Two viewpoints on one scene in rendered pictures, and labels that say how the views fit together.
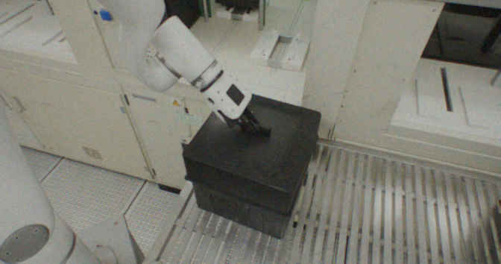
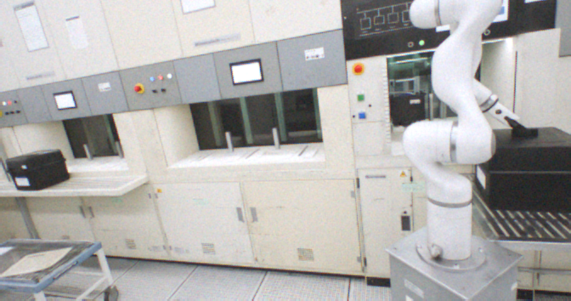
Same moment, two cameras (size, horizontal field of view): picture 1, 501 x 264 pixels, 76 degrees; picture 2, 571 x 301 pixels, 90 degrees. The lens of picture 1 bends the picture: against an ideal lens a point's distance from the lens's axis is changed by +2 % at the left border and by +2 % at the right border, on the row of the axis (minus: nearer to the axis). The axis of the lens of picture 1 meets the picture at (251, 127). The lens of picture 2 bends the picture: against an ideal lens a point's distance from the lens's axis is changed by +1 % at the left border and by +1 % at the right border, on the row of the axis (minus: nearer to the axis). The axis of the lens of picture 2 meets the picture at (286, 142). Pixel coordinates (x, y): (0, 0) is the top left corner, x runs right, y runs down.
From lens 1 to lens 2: 1.05 m
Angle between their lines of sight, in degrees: 33
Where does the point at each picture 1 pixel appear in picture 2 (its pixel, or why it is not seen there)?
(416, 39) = not seen: outside the picture
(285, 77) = not seen: hidden behind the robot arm
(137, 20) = (477, 56)
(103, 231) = not seen: hidden behind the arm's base
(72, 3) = (338, 113)
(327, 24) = (533, 76)
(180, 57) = (477, 88)
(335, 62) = (542, 100)
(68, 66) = (315, 164)
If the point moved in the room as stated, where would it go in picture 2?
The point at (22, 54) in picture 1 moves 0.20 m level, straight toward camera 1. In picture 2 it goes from (279, 164) to (301, 169)
